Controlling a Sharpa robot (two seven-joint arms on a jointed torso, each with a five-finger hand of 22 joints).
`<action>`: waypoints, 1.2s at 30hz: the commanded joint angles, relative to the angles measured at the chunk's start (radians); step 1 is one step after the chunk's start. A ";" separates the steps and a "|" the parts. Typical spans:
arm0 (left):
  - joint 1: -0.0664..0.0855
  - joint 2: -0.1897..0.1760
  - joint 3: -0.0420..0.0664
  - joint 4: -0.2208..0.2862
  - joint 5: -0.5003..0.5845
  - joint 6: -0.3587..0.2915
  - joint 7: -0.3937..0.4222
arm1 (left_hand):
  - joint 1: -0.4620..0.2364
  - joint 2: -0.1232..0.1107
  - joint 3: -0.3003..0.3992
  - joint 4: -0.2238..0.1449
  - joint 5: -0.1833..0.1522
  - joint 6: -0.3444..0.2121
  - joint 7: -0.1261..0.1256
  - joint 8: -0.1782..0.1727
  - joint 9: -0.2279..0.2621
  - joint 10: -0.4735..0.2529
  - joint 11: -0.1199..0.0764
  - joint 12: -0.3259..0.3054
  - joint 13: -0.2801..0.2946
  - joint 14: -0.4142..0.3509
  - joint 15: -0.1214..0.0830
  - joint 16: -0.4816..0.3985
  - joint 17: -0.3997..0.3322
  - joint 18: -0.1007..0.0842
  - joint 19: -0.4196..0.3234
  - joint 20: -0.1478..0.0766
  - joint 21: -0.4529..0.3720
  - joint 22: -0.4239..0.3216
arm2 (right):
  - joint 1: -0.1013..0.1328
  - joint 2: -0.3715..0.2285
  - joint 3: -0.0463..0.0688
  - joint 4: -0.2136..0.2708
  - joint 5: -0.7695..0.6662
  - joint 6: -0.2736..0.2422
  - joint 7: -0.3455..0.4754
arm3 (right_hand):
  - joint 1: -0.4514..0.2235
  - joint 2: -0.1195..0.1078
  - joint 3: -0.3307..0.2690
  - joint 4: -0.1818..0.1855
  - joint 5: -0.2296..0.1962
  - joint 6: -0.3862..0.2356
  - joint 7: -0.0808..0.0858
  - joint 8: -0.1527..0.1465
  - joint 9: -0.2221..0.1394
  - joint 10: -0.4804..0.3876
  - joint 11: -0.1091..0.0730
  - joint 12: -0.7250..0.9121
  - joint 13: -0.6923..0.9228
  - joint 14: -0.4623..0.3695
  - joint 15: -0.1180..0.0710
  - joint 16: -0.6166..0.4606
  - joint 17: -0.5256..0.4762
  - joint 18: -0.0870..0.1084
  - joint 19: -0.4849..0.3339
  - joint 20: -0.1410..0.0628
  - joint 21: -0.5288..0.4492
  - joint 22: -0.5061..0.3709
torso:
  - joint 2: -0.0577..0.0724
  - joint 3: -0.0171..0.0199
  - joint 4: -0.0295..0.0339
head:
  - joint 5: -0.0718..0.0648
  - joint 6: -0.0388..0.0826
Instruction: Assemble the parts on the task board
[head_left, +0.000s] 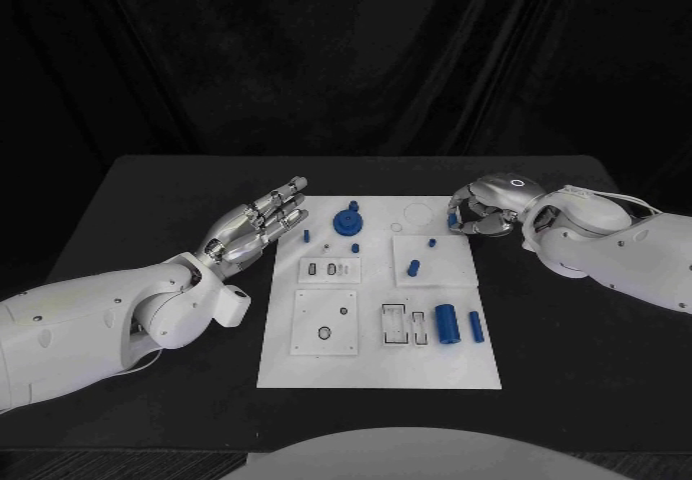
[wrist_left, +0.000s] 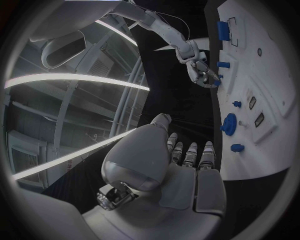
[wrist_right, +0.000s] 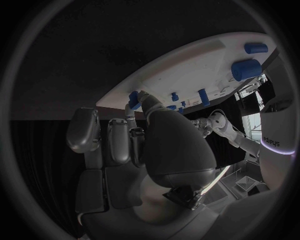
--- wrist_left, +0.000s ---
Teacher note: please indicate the small blue plug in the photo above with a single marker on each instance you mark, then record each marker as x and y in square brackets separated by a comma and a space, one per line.
[237, 104]

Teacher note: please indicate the blue block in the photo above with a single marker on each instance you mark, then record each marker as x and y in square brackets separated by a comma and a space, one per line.
[222, 31]

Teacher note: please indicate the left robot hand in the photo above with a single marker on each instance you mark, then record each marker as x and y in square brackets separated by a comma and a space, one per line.
[140, 159]

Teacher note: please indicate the blue gear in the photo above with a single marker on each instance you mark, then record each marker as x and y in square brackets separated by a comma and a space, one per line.
[229, 123]

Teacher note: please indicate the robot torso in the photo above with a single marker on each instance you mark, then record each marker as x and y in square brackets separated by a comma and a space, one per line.
[70, 15]

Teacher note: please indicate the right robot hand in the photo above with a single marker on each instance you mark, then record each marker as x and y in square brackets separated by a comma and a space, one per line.
[199, 75]

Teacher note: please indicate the blue cylinder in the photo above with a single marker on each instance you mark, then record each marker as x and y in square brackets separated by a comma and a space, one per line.
[223, 64]

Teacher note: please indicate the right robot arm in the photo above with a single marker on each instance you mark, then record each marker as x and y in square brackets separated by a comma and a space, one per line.
[168, 33]

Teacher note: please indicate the white task board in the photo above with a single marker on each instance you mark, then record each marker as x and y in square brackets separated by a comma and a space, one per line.
[257, 84]

